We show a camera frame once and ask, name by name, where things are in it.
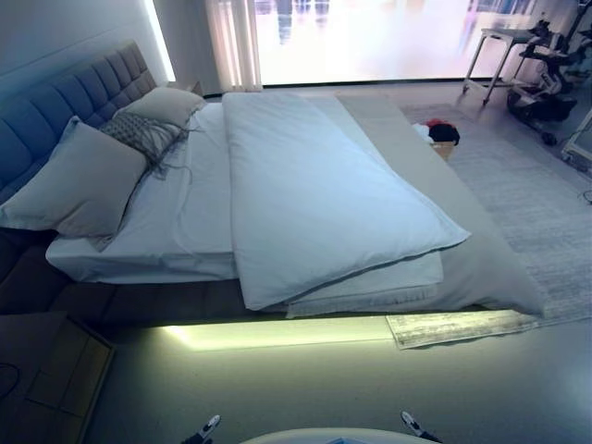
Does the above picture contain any robot torso white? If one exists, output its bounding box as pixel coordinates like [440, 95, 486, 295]
[233, 427, 420, 444]

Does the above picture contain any robot right hand black silver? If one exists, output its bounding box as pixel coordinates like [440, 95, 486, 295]
[400, 410, 441, 444]

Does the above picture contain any beige smooth bed blanket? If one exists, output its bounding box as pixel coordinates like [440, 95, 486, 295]
[335, 94, 547, 320]

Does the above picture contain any vertical wall light strip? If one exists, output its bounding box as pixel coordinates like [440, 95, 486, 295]
[142, 0, 176, 88]

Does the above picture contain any grey fringed cushion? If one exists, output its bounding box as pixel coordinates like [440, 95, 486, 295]
[99, 112, 194, 182]

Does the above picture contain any small cardboard box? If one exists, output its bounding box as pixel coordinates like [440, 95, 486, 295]
[432, 141, 457, 163]

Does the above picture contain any white sheeted mattress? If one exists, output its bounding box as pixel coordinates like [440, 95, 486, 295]
[44, 99, 242, 284]

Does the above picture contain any bright large window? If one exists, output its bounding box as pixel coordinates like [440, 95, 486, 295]
[253, 0, 592, 88]

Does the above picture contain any wooden nightstand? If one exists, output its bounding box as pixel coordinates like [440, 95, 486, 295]
[0, 310, 117, 437]

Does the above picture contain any white side table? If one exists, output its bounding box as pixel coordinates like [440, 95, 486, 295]
[462, 27, 534, 107]

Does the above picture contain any small beige pillow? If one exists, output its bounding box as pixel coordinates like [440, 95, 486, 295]
[117, 86, 206, 127]

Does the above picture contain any sheer window curtain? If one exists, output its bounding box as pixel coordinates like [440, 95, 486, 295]
[203, 0, 264, 94]

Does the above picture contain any large beige pillow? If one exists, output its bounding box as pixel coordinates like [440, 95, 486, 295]
[0, 115, 149, 241]

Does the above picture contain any black white wheeled machine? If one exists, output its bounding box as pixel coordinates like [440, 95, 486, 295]
[506, 18, 580, 125]

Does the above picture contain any grey textured floor rug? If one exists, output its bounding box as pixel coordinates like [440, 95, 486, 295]
[386, 104, 592, 352]

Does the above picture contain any brown upholstered bed frame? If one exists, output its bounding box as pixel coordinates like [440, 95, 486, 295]
[0, 226, 487, 344]

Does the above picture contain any white framed panel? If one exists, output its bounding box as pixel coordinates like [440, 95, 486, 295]
[561, 119, 592, 173]

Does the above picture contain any robot left hand black silver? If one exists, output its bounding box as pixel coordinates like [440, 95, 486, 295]
[182, 414, 222, 444]

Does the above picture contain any tufted upholstered headboard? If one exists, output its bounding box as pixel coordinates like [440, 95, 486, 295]
[0, 40, 159, 204]

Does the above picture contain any white duvet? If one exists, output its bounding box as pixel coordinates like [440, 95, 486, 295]
[221, 91, 472, 312]

